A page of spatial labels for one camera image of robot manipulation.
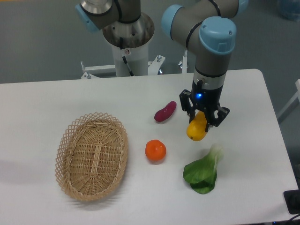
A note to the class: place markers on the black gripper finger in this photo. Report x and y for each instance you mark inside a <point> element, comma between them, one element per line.
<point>187,104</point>
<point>215,116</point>

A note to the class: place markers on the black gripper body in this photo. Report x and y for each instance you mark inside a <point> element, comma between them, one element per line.
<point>202,98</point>

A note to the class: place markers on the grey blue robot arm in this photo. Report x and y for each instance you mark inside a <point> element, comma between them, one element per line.
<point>206,29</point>

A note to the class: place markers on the purple sweet potato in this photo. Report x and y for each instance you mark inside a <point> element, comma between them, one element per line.
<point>166,112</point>

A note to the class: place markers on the orange tangerine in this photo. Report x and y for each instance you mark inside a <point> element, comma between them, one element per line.
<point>155,150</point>

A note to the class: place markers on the green bok choy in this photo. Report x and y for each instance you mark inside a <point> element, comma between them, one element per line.
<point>202,174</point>

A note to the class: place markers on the woven wicker basket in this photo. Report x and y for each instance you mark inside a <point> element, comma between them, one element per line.
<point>92,157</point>

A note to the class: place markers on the black device at table edge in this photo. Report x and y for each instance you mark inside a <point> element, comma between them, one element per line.
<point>292,200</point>

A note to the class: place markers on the blue object top right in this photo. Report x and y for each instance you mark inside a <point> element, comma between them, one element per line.
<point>289,9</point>

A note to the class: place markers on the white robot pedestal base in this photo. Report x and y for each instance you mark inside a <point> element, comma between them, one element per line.
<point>127,62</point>

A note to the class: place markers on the white frame at right edge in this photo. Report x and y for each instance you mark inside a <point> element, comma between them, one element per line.
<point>292,103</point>

